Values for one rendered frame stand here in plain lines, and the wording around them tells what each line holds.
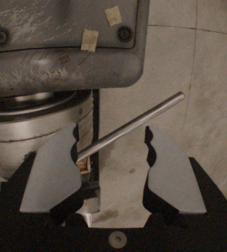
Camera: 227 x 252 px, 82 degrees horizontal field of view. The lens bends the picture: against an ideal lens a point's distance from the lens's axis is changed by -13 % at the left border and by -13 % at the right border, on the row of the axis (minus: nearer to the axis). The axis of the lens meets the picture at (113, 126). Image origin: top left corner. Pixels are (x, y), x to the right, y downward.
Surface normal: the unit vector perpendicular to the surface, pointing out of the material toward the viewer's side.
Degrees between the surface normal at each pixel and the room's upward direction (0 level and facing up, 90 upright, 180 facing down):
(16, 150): 3
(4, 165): 17
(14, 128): 2
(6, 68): 11
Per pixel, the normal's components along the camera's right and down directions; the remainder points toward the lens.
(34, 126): 0.55, 0.42
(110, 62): 0.31, 0.63
